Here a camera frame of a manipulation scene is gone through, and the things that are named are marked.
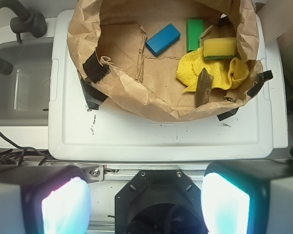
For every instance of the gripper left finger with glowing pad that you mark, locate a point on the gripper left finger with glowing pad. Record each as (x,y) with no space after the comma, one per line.
(44,200)

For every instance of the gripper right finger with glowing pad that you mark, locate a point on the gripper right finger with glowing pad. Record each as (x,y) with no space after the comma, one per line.
(248,196)

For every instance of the blue rectangular block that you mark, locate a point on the blue rectangular block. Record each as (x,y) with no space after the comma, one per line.
(163,39)

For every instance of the green rectangular block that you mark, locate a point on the green rectangular block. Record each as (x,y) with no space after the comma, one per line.
(194,29)

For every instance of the white plastic tray lid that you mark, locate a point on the white plastic tray lid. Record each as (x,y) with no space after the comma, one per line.
(77,133)

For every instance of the black tape strip bottom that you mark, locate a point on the black tape strip bottom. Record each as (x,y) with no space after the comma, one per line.
(227,114)

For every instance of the black tape strip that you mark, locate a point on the black tape strip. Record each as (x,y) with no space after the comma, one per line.
(259,83)
(227,114)
(95,72)

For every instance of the black tape strip right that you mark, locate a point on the black tape strip right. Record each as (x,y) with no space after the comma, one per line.
(259,83)

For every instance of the brown wood bark piece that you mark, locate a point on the brown wood bark piece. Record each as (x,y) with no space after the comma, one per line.
(204,87)

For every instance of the yellow microfiber cloth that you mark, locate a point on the yellow microfiber cloth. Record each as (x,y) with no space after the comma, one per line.
(227,74)

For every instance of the black tape strip left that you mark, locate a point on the black tape strip left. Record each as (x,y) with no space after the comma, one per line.
(95,72)

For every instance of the yellow green sponge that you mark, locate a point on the yellow green sponge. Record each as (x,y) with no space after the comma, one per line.
(220,48)

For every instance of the brown paper bag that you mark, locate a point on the brown paper bag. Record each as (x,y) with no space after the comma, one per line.
(144,84)

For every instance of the dark grey faucet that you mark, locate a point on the dark grey faucet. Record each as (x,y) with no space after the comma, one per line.
(25,22)

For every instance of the cardboard box corner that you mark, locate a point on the cardboard box corner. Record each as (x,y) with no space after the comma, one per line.
(276,17)

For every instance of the silver corner bracket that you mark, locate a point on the silver corner bracket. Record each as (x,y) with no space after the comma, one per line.
(94,174)

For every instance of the aluminium frame rail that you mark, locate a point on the aluminium frame rail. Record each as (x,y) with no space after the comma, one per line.
(126,171)

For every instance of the black octagonal mount plate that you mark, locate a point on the black octagonal mount plate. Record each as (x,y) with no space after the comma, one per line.
(159,202)

